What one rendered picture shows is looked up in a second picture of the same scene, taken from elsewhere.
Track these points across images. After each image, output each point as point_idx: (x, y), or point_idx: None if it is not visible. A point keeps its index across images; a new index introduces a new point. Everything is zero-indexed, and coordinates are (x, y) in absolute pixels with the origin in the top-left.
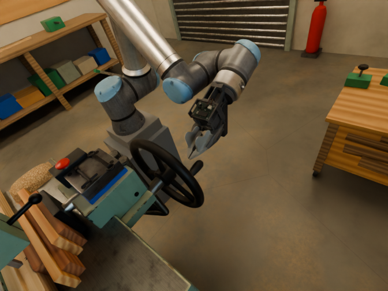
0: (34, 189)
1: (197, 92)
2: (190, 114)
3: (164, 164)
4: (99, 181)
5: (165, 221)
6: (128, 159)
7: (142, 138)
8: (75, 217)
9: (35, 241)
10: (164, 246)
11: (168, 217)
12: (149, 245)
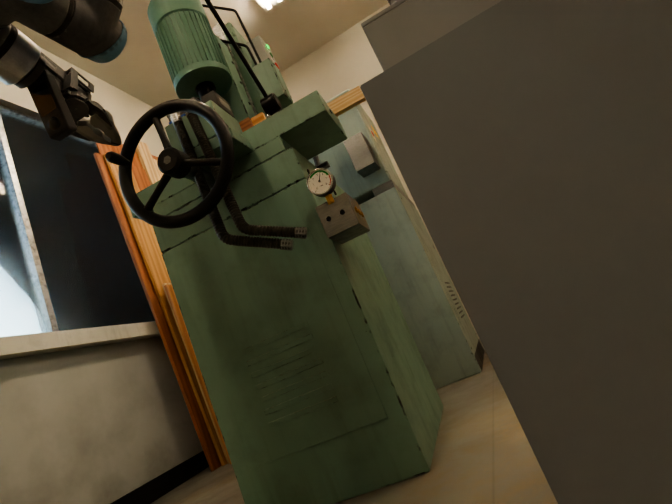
0: None
1: (68, 48)
2: (91, 88)
3: (168, 147)
4: None
5: (497, 487)
6: (171, 116)
7: (166, 101)
8: None
9: None
10: (441, 478)
11: (500, 495)
12: (250, 258)
